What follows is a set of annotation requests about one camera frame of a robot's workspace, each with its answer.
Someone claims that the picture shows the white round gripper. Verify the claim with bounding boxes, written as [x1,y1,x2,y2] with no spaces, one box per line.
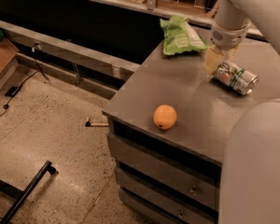
[203,19,250,75]

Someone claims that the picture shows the silver green 7up can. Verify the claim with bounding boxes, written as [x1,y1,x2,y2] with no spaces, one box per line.
[214,60,259,95]

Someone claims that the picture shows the green chip bag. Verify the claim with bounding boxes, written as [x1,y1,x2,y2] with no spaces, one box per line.
[160,15,208,56]

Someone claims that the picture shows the orange fruit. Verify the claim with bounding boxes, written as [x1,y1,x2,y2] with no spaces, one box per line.
[153,105,177,130]

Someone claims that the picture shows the grey drawer cabinet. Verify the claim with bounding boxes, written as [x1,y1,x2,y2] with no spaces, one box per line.
[104,39,280,224]

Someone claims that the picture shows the small wooden stick on floor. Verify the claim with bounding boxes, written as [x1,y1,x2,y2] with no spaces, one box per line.
[85,118,109,127]

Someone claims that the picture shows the cardboard box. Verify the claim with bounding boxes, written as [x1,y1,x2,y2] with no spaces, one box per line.
[0,38,19,90]

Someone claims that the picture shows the black metal floor bar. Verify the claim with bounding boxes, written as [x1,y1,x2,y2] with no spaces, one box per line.
[0,161,57,224]

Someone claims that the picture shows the grey low shelf rail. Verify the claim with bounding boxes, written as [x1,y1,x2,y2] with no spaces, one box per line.
[0,21,139,99]

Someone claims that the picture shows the black power adapter with cable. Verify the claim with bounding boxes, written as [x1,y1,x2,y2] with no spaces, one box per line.
[0,58,49,118]

